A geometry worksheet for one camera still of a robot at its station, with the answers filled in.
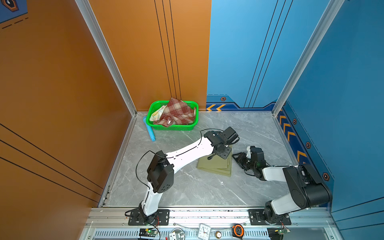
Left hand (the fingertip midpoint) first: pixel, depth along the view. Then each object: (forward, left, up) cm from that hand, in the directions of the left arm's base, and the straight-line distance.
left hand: (224, 150), depth 83 cm
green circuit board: (-36, +38, -15) cm, 55 cm away
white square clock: (-36, +11, -12) cm, 40 cm away
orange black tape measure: (-36, -4, -10) cm, 37 cm away
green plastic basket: (+42, +50, -5) cm, 65 cm away
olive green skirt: (-3, +3, -12) cm, 13 cm away
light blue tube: (+23, +50, -12) cm, 56 cm away
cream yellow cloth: (+33, +45, -6) cm, 56 cm away
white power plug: (-37, +23, -6) cm, 45 cm away
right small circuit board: (-36, -25, -13) cm, 46 cm away
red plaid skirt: (+36, +31, -7) cm, 48 cm away
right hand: (+2, -7, -12) cm, 14 cm away
